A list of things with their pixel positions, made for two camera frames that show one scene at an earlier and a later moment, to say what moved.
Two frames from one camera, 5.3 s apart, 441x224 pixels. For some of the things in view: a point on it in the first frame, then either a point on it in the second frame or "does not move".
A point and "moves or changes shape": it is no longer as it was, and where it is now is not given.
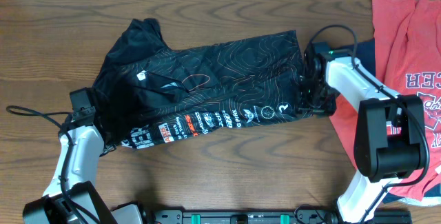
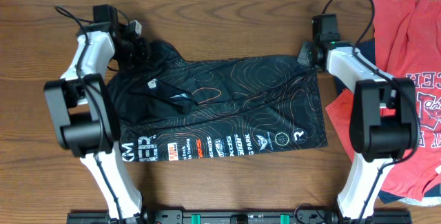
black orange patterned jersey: x=147 y=94 moves or changes shape
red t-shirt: x=407 y=32 does not move
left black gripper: x=114 y=119 to x=145 y=53
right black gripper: x=328 y=109 to x=302 y=58
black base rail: x=309 y=214 does not move
